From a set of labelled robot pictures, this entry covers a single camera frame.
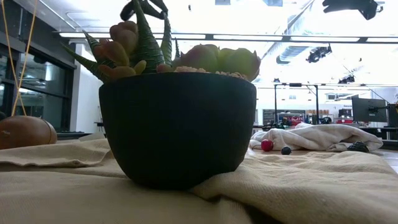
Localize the cluttered background workbench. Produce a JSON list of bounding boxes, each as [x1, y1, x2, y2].
[[253, 108, 354, 130]]

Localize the black desk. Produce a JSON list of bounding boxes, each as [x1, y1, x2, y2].
[[359, 126, 398, 150]]

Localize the small black ceiling fixture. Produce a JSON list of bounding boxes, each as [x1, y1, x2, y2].
[[338, 74, 356, 85]]

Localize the red cherry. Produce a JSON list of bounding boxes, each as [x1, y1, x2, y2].
[[260, 139, 274, 152]]

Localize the brown wooden bowl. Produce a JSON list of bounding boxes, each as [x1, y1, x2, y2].
[[0, 115, 58, 151]]

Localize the dark blackberry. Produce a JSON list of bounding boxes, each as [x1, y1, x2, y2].
[[347, 141, 370, 154]]

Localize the mixed succulents in black pot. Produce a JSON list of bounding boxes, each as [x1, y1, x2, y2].
[[60, 0, 262, 191]]

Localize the black stand frame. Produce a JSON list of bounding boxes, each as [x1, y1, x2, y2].
[[273, 82, 320, 125]]

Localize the yellow cable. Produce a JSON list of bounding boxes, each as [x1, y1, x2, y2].
[[0, 0, 39, 118]]

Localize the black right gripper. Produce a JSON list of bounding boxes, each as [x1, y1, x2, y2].
[[322, 0, 379, 14]]

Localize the dark window frame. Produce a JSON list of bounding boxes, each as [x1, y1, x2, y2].
[[0, 29, 77, 133]]

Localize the large black ceiling fixture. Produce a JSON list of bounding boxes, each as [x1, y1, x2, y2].
[[306, 44, 333, 64]]

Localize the large black monitor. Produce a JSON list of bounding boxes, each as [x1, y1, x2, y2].
[[351, 97, 388, 123]]

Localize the tan cloth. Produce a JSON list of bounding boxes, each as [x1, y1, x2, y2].
[[0, 133, 398, 224]]

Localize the white checked towel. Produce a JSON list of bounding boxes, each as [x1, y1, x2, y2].
[[248, 122, 384, 152]]

